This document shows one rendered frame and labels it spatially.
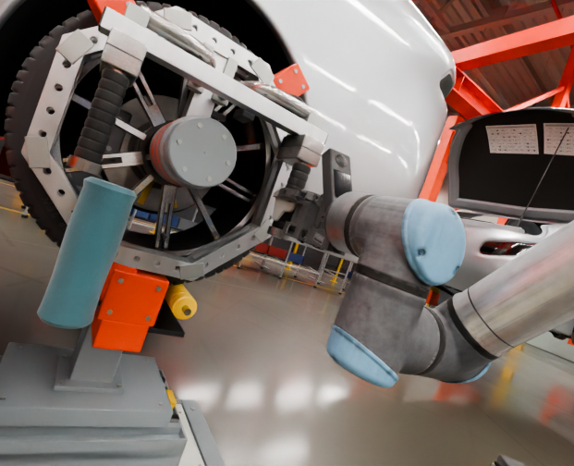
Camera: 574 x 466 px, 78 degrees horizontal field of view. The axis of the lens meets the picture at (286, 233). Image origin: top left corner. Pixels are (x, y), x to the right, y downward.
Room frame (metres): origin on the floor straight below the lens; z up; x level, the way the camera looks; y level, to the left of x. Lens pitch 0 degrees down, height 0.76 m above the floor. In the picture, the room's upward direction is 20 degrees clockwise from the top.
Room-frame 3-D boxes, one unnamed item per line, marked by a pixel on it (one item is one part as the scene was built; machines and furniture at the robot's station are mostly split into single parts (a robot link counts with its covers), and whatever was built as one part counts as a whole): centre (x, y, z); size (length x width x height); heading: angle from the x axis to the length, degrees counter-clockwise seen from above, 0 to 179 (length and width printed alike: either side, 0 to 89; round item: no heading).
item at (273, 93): (0.74, 0.13, 1.03); 0.19 x 0.18 x 0.11; 31
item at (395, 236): (0.43, -0.14, 0.81); 0.12 x 0.09 x 0.10; 31
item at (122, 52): (0.53, 0.32, 0.93); 0.09 x 0.05 x 0.05; 31
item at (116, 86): (0.51, 0.31, 0.83); 0.04 x 0.04 x 0.16
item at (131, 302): (0.83, 0.30, 0.48); 0.16 x 0.12 x 0.17; 31
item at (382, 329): (0.43, -0.15, 0.69); 0.12 x 0.09 x 0.12; 119
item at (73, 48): (0.80, 0.28, 0.85); 0.54 x 0.07 x 0.54; 121
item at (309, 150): (0.71, 0.03, 0.93); 0.09 x 0.05 x 0.05; 31
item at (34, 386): (0.94, 0.37, 0.32); 0.40 x 0.30 x 0.28; 121
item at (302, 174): (0.68, 0.01, 0.83); 0.04 x 0.04 x 0.16
